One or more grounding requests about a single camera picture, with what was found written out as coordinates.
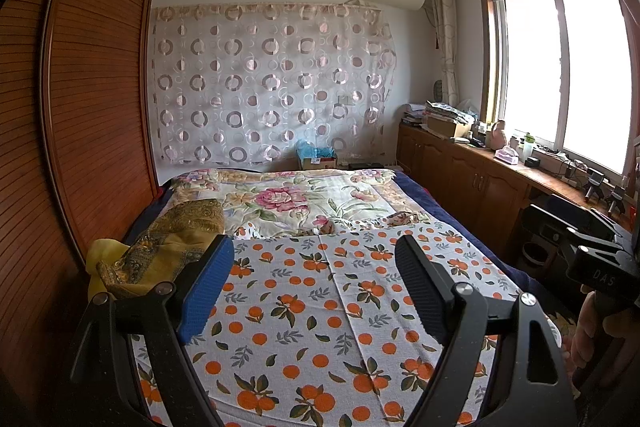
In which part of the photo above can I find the small black tripod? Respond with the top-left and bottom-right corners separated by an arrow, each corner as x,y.
607,185 -> 629,216
582,169 -> 607,206

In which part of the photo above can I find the cardboard box with blue bag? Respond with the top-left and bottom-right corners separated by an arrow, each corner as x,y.
297,139 -> 339,170

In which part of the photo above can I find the brown sunflower-print shirt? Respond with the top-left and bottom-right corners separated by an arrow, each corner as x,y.
96,199 -> 227,304

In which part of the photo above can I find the person's right hand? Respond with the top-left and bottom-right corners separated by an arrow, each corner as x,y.
562,291 -> 640,389

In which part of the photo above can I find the floral quilt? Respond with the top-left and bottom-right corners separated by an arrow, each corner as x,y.
167,167 -> 432,241

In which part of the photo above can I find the orange-fruit print bed sheet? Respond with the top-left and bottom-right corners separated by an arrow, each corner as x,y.
125,227 -> 572,427

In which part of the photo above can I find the circle-pattern wall curtain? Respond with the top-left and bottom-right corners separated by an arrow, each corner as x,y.
150,2 -> 399,168

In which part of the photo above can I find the black trash can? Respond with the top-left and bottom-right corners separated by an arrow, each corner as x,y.
522,242 -> 552,279

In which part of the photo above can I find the pink tissue box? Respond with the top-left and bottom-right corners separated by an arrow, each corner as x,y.
492,146 -> 522,166

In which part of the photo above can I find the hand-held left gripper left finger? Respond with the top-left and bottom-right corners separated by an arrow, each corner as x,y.
70,234 -> 235,427

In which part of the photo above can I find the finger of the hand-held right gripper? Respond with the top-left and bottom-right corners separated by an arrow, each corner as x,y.
529,204 -> 624,254
549,195 -> 627,239

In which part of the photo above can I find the stack of papers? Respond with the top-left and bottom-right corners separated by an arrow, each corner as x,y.
400,99 -> 482,126

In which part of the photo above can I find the window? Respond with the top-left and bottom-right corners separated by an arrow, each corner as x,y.
477,0 -> 640,188

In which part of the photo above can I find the brown cardboard box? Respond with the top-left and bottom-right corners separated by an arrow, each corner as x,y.
425,114 -> 472,138

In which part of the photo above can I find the yellow garment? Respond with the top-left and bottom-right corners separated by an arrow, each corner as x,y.
85,239 -> 152,304

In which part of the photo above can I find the bundled window drape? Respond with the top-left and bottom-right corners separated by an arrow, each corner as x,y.
427,0 -> 462,108

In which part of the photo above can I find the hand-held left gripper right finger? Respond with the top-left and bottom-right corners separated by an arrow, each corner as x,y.
395,234 -> 578,427

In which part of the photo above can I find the wooden cabinet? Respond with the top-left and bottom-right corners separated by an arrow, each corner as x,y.
397,121 -> 640,269

